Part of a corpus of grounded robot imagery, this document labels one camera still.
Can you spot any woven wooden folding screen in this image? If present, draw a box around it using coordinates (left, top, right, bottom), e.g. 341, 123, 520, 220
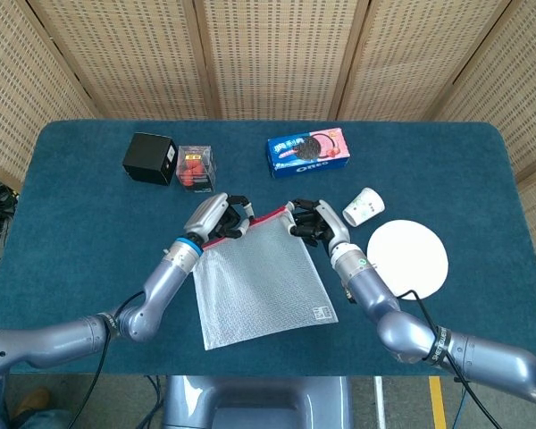
0, 0, 536, 291

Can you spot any blue jeans leg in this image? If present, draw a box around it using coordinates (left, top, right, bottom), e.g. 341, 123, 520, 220
9, 408, 80, 429

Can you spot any white round paper plate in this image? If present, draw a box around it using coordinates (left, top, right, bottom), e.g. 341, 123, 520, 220
366, 219, 450, 301

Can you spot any blue Oreo cookie box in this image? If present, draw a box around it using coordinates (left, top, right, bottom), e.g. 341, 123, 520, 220
266, 127, 351, 180

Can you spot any brown shoe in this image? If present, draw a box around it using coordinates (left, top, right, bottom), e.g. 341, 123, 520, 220
13, 387, 53, 417

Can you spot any clear box with red items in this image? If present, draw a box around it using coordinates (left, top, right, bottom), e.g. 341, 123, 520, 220
174, 144, 218, 194

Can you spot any white printed paper cup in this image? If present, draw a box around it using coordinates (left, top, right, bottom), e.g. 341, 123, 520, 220
341, 187, 386, 229

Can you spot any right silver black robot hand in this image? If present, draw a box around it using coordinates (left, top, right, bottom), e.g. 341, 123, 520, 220
284, 198, 352, 252

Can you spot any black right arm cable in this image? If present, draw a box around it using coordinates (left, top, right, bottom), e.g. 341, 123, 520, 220
399, 289, 501, 429

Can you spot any white table leg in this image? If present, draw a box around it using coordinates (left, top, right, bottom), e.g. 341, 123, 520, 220
373, 375, 388, 429

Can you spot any blue and black cable bundle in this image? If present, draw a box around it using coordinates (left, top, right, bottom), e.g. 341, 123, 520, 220
140, 374, 165, 429

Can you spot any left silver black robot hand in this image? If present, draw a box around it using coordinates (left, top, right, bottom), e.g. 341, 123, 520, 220
182, 192, 255, 246

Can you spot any grey-blue robot torso base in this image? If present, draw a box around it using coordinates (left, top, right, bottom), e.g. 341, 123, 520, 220
160, 374, 354, 429

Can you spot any thin blue cable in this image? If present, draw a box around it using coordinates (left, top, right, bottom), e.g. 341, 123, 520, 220
454, 388, 471, 429

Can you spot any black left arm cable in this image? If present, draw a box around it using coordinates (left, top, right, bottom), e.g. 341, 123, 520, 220
69, 290, 147, 429

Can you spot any clear zipper pouch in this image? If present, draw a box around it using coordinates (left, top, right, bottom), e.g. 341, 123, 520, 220
191, 205, 339, 352

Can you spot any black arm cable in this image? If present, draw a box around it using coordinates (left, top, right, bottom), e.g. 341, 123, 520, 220
69, 290, 147, 429
399, 289, 501, 429

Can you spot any black cube box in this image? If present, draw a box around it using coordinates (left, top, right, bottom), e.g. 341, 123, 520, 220
121, 131, 179, 187

